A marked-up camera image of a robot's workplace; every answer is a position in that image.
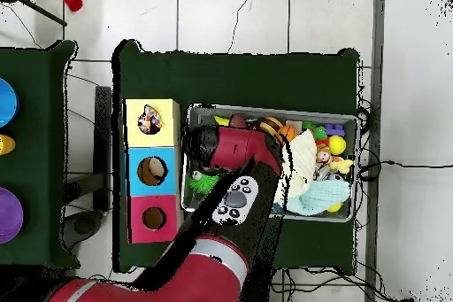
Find orange toy basketball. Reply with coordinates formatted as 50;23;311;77
277;125;298;143

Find cream waffle cloth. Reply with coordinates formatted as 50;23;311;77
280;128;318;198

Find purple ball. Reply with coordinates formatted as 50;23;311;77
0;187;25;244

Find yellow plush duck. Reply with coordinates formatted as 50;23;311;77
329;155;354;174

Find long black cable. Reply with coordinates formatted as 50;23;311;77
358;159;453;181

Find brown plush animal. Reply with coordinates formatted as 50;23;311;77
315;145;333;166

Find clear mesh bin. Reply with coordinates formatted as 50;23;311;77
180;103;358;223

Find yellow smiley ball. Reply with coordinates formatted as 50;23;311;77
327;135;347;156

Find dark green table cloth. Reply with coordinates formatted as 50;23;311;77
111;39;360;275

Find wooden box with three holes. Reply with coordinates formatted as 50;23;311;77
121;97;185;245

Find red plastic cup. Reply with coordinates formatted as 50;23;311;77
61;0;84;12

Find white colourful print cloth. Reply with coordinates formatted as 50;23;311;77
137;104;164;136

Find green cloth of side table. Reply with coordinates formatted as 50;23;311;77
0;39;81;268

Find green spiky ball with eyes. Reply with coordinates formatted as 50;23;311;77
188;170;220;196

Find mint waffle cloth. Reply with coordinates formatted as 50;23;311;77
286;179;351;216

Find purple building brick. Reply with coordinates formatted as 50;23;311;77
323;122;346;137

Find black tripod stand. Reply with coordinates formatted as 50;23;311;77
0;0;68;27

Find toy burger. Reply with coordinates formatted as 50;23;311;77
258;116;284;135

